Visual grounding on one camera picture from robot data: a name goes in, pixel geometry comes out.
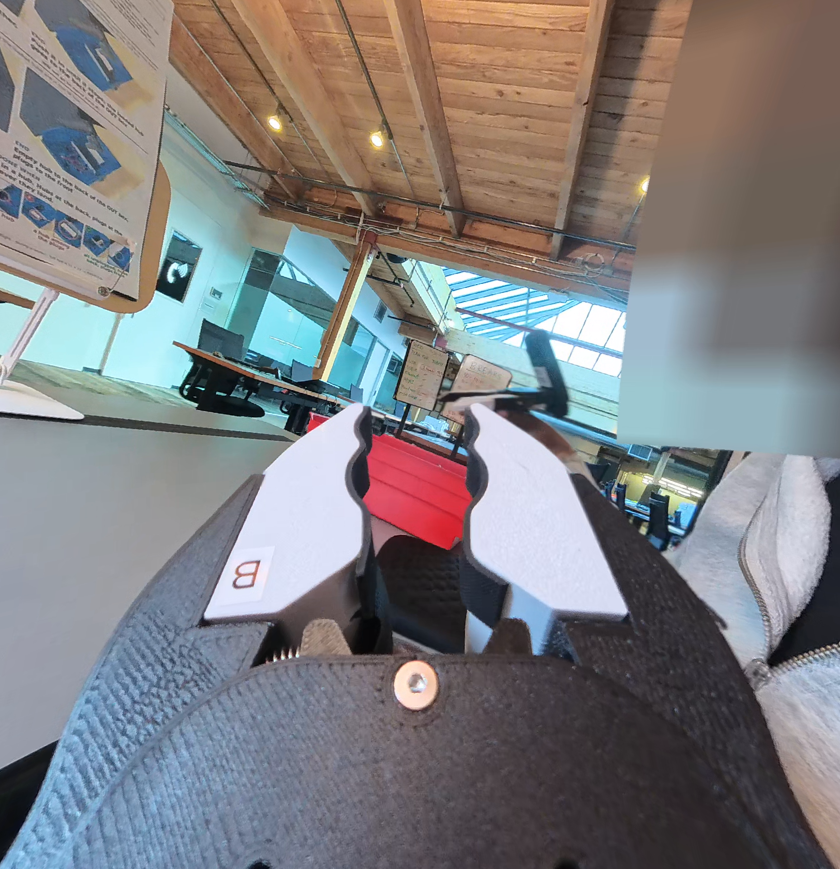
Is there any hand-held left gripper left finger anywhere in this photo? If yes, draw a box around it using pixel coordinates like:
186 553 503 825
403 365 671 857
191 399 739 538
203 402 375 624

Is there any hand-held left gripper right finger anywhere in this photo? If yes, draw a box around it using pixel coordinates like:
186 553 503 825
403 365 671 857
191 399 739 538
460 404 630 657

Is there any red plastic bin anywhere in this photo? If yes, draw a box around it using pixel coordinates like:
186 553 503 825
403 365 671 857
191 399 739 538
306 411 476 551

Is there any person's right hand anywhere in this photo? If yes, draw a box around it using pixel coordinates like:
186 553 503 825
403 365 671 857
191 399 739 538
522 415 577 471

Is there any whiteboard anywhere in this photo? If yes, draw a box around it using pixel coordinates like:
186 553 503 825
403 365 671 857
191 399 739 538
440 354 514 408
393 339 451 410

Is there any black office chair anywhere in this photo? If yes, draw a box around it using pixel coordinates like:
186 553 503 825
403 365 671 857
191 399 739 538
179 356 266 418

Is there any wooden office desk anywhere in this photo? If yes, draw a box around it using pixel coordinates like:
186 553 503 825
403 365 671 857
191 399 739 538
174 339 346 435

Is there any black computer monitor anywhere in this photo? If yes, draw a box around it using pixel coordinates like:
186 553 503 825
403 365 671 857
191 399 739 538
198 319 246 361

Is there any white board stand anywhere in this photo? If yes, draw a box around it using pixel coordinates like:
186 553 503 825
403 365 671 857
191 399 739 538
0 288 86 420

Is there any instruction sheet board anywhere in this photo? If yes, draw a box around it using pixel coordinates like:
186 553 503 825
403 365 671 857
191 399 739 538
0 0 173 316

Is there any black wall poster white logo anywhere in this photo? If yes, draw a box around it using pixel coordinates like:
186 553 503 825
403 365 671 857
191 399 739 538
155 229 204 303

